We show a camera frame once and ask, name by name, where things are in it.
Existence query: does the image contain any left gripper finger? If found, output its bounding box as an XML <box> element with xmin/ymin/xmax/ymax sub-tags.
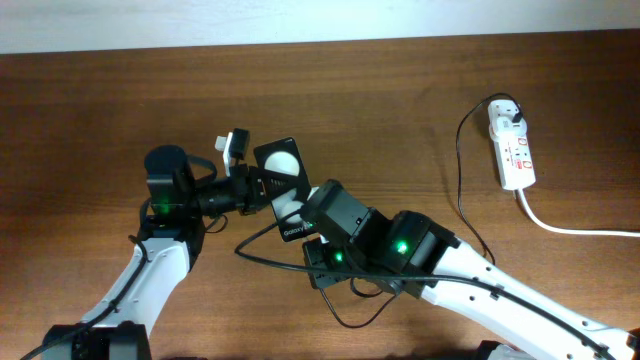
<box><xmin>238</xmin><ymin>198</ymin><xmax>270</xmax><ymax>216</ymax></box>
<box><xmin>249</xmin><ymin>166</ymin><xmax>299</xmax><ymax>198</ymax></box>

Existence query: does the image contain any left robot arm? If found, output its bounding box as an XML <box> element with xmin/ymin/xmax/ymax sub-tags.
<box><xmin>35</xmin><ymin>139</ymin><xmax>310</xmax><ymax>359</ymax></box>

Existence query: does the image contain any white charger plug adapter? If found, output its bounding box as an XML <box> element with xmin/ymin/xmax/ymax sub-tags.
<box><xmin>488</xmin><ymin>99</ymin><xmax>527</xmax><ymax>142</ymax></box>

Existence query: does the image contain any black smartphone with white circles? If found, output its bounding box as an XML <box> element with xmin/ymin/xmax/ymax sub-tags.
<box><xmin>253</xmin><ymin>137</ymin><xmax>314</xmax><ymax>243</ymax></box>

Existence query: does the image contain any white power strip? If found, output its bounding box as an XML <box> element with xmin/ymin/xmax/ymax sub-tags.
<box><xmin>487</xmin><ymin>99</ymin><xmax>537</xmax><ymax>192</ymax></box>

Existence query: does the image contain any white power strip cord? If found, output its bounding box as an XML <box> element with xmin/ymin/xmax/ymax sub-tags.
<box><xmin>514</xmin><ymin>187</ymin><xmax>640</xmax><ymax>238</ymax></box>

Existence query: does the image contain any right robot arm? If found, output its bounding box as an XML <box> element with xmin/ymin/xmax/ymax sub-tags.
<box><xmin>301</xmin><ymin>180</ymin><xmax>639</xmax><ymax>359</ymax></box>

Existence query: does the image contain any black charging cable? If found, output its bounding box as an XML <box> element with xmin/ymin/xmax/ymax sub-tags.
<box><xmin>317</xmin><ymin>92</ymin><xmax>525</xmax><ymax>330</ymax></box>

